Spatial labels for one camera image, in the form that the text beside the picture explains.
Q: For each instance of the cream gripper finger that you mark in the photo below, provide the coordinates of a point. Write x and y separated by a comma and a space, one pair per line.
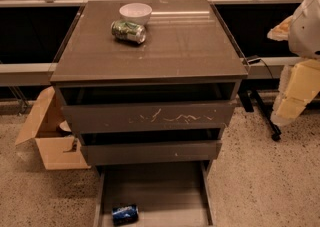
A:
299, 85
281, 31

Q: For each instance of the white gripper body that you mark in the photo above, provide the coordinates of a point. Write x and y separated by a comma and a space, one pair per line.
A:
306, 32

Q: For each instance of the blue pepsi can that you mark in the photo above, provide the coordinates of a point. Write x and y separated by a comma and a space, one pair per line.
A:
125, 215

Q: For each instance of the grey three-drawer cabinet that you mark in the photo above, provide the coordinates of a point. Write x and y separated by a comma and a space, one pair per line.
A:
186, 43

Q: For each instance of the green soda can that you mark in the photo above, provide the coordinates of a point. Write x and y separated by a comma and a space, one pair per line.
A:
128, 31

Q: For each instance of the grey open bottom drawer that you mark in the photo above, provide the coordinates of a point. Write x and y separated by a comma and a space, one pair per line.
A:
165, 194

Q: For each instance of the grey top drawer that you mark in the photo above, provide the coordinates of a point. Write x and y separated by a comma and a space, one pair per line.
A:
106, 109

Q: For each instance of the grey middle drawer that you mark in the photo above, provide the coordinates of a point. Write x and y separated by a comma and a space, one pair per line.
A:
151, 146

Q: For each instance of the black stand with wheel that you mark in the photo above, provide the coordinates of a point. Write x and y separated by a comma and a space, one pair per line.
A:
247, 95

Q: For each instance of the white bowl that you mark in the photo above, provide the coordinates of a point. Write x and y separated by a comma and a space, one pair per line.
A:
138, 13

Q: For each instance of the open cardboard box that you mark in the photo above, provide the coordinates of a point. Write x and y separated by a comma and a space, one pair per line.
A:
58, 149

